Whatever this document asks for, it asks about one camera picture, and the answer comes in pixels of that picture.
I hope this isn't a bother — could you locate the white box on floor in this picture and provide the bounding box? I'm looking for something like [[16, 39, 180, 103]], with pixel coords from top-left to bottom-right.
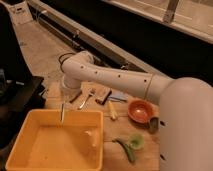
[[9, 1, 33, 26]]

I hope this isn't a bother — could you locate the blue flat tool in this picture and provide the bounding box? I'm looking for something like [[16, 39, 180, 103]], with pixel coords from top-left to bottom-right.
[[109, 96, 127, 102]]

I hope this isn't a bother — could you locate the black side stand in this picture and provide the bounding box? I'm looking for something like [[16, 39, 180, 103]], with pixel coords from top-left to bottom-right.
[[0, 75, 46, 149]]

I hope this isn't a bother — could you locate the small metal cup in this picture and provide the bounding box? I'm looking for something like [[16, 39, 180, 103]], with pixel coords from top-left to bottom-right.
[[149, 117, 159, 134]]

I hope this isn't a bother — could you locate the yellow corn piece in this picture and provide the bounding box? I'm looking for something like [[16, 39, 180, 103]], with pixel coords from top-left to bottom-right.
[[108, 101, 118, 120]]

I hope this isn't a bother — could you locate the yellow plastic tray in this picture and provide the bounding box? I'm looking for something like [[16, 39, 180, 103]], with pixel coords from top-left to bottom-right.
[[6, 109, 103, 171]]

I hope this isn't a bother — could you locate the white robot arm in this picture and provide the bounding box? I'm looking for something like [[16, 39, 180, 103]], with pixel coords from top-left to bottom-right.
[[59, 51, 213, 171]]

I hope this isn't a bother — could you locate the black cable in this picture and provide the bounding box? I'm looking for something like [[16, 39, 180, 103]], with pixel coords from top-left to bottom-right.
[[58, 52, 76, 68]]

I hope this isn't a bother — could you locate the metal fork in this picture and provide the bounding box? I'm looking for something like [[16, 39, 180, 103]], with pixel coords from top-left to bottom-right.
[[78, 89, 95, 110]]

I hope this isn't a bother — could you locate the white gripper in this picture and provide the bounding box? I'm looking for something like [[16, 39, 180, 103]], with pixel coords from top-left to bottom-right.
[[60, 76, 82, 101]]

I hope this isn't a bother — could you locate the dark brown block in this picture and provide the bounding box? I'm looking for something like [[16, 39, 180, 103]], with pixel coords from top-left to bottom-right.
[[95, 89, 111, 105]]

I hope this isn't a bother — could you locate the orange bowl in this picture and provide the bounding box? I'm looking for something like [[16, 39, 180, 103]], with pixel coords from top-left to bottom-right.
[[128, 100, 154, 124]]

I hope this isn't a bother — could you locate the green plastic cup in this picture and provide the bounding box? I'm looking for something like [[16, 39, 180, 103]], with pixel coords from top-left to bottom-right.
[[128, 134, 144, 150]]

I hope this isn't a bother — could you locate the wooden board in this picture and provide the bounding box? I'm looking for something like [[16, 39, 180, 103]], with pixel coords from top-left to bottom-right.
[[45, 82, 160, 171]]

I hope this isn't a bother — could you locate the green vegetable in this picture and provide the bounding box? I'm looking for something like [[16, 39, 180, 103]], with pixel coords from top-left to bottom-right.
[[112, 138, 136, 163]]

